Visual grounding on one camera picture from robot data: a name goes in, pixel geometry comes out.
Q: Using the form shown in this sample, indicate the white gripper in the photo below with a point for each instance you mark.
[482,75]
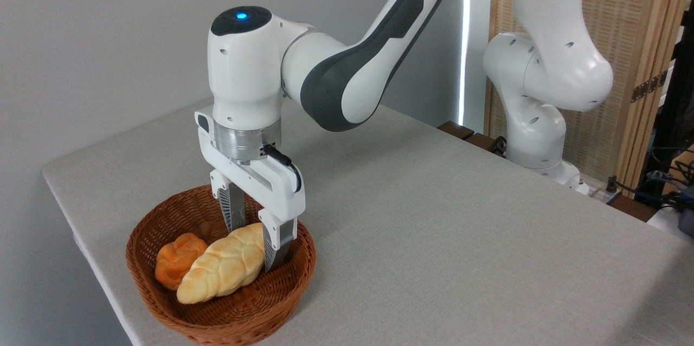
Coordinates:
[282,194]

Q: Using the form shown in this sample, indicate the long braided pale bread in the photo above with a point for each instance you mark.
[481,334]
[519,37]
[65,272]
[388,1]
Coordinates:
[222,270]

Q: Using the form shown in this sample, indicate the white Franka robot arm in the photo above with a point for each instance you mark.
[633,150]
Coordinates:
[244,80]

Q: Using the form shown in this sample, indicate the brown wicker basket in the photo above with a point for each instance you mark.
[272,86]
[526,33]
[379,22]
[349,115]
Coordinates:
[244,313]

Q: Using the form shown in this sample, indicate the round orange bun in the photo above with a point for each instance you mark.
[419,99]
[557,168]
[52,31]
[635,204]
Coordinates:
[173,262]

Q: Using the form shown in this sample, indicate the grey tablecloth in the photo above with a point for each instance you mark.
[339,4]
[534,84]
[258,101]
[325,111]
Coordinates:
[461,254]

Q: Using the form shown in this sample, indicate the dark brown wooden slat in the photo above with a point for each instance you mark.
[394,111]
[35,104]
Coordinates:
[455,130]
[481,142]

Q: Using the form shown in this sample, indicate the bamboo folding screen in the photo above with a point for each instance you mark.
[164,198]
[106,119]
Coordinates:
[623,37]

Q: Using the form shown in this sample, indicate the brass screen hinge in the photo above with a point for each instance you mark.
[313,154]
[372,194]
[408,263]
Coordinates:
[648,87]

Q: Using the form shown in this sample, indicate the blue grey device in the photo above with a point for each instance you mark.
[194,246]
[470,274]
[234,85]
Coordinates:
[687,216]

